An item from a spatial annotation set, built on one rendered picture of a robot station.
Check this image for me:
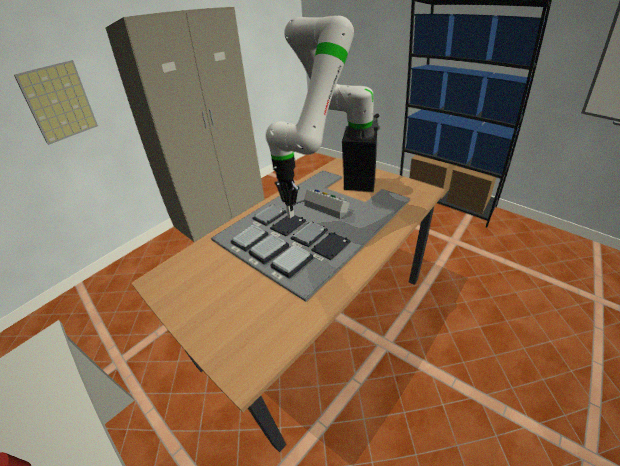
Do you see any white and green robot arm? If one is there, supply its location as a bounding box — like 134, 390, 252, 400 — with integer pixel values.
266, 15, 380, 173

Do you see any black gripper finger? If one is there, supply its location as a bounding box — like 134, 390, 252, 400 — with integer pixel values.
275, 181, 289, 218
284, 182, 299, 218

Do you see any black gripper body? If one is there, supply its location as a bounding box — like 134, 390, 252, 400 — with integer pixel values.
276, 169, 295, 190

